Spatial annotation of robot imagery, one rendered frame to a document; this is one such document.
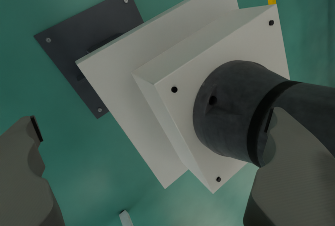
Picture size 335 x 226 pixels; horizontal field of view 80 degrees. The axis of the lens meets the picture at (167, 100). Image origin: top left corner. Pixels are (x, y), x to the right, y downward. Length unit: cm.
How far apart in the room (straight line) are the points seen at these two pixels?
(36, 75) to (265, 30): 95
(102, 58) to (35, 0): 77
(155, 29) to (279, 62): 22
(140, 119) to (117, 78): 9
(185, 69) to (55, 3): 87
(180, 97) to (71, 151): 100
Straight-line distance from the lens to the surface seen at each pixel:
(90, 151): 124
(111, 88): 34
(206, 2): 41
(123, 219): 152
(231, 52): 32
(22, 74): 110
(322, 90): 25
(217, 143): 28
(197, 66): 28
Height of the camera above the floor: 107
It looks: 57 degrees down
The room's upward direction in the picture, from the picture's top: 121 degrees clockwise
